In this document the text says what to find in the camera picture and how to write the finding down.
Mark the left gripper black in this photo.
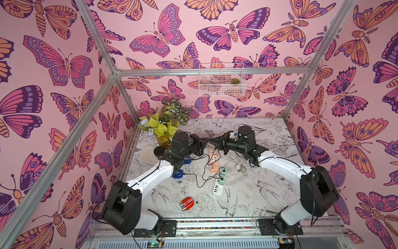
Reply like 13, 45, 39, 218
180, 135, 209, 161

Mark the black USB cable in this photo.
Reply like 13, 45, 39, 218
201, 139, 226, 181
182, 172, 221, 189
191, 149, 222, 166

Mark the orange power strip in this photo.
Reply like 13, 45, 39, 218
208, 148, 220, 174

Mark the white power strip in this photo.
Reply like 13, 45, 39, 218
212, 183, 224, 196

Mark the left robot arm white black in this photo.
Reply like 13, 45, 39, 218
100, 132, 209, 235

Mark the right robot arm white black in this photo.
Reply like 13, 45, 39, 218
209, 126, 340, 235

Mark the black round lid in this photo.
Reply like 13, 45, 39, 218
153, 146, 166, 160

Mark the amber glass vase with plants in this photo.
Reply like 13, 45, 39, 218
138, 99, 190, 149

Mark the small green succulent plant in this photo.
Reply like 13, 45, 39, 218
230, 78, 241, 85

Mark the white wire wall basket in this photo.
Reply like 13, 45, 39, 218
197, 67, 247, 98

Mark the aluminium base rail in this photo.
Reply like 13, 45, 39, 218
83, 216, 355, 249

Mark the aluminium cage frame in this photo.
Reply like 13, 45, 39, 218
0, 0, 358, 249

